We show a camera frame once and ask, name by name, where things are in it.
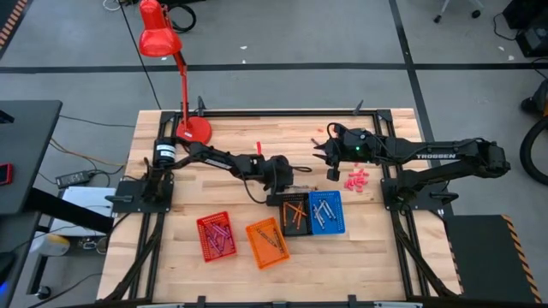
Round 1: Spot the white box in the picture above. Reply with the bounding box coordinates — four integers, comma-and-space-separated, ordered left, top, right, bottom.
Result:
62, 186, 117, 237

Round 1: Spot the black lamp cord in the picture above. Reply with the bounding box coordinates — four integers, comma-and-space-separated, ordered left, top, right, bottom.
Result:
117, 0, 163, 111

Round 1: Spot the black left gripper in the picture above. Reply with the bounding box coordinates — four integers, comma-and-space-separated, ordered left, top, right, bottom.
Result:
255, 153, 296, 207

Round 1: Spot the black equipment case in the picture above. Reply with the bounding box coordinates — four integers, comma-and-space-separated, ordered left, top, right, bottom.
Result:
503, 0, 548, 59

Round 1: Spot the red desk lamp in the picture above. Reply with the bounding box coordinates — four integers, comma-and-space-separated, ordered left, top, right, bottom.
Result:
137, 0, 214, 145

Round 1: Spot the coiled black cable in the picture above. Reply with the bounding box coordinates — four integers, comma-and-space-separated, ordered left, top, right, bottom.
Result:
170, 3, 198, 34

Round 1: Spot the black floor cable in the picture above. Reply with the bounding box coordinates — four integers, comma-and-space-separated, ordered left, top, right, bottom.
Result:
58, 114, 137, 128

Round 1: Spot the office chair wheeled base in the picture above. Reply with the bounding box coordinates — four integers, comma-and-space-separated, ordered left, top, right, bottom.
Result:
433, 0, 483, 24

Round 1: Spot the yellow gray vacuum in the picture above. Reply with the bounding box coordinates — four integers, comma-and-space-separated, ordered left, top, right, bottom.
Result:
521, 79, 548, 117

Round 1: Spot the black power adapter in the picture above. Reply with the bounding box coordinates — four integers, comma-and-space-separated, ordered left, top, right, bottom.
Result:
55, 169, 93, 190

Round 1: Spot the blue plastic basket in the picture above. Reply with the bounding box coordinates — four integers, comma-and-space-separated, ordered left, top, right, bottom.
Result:
308, 190, 346, 235

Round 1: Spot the orange plastic basket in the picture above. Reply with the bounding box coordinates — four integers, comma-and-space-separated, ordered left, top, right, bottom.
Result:
245, 216, 291, 271

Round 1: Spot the black desk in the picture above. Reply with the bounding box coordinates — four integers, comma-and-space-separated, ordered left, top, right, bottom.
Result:
0, 99, 64, 217

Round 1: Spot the black hazard-striped platform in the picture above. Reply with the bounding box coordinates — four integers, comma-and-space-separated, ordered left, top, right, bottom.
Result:
444, 214, 544, 305

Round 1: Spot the black hose loop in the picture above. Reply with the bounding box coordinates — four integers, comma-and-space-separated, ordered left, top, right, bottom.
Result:
519, 115, 548, 187

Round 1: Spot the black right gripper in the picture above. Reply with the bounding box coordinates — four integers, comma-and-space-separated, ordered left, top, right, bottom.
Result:
313, 124, 380, 181

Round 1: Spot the white yellow round device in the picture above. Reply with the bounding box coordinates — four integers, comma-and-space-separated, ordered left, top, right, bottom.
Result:
32, 234, 71, 258

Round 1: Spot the red plastic basket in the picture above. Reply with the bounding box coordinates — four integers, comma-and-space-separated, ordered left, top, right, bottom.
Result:
196, 210, 238, 264

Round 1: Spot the hazard-striped floor mat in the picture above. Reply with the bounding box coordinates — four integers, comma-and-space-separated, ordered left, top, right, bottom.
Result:
0, 0, 29, 49

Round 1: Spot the black plastic basket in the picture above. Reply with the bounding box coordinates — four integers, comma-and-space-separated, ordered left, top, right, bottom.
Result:
277, 192, 313, 237

